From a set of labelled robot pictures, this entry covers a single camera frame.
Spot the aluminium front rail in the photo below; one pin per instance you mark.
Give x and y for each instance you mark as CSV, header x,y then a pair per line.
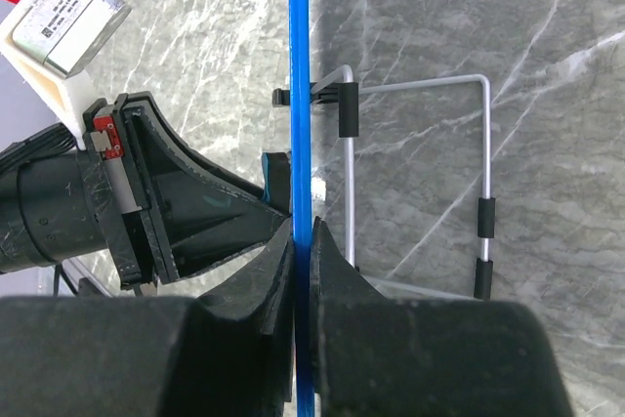
x,y
72,278

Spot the black whiteboard stand foot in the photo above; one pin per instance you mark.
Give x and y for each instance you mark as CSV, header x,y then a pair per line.
x,y
280,97

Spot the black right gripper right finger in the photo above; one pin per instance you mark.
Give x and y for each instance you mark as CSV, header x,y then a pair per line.
x,y
375,356

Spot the silver wire whiteboard stand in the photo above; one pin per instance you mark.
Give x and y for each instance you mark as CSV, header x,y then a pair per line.
x,y
418,206

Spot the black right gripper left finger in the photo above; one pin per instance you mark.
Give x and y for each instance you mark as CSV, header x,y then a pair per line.
x,y
225,353

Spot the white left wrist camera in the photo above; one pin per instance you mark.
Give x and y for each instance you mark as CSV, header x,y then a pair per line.
x,y
50,42

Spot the blue framed whiteboard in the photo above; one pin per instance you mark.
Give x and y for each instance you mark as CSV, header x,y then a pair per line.
x,y
299,43

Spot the blue black whiteboard eraser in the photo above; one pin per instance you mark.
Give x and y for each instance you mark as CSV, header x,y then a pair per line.
x,y
277,175

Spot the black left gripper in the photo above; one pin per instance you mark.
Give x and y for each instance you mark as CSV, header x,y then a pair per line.
x,y
171,214

